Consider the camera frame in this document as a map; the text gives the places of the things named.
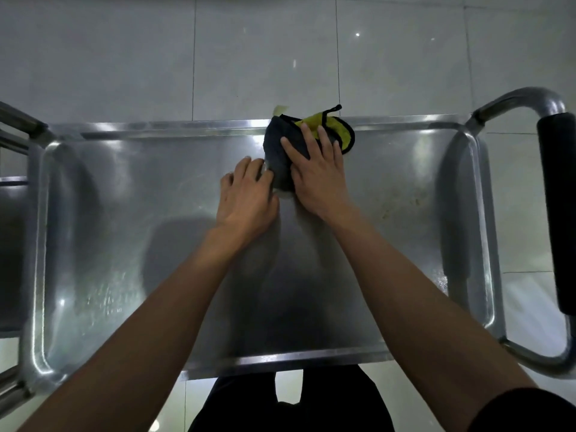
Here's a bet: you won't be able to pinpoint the person's right forearm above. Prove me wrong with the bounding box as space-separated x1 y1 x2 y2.
331 211 539 432

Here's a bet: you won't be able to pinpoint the person's left hand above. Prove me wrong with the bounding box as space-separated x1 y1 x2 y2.
215 156 280 248

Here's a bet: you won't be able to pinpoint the black shirt sleeve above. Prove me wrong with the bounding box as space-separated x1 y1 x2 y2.
467 386 576 432

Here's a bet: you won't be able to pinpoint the grey and yellow cleaning cloth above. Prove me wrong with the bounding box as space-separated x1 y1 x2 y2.
263 104 356 193

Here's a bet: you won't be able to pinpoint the black trousers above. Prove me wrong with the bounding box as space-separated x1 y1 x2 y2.
188 364 396 432

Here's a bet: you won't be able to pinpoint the person's left forearm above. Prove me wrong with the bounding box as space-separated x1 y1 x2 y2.
17 229 253 432

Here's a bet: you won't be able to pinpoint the person's right hand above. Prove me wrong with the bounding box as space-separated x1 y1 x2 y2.
280 122 356 226

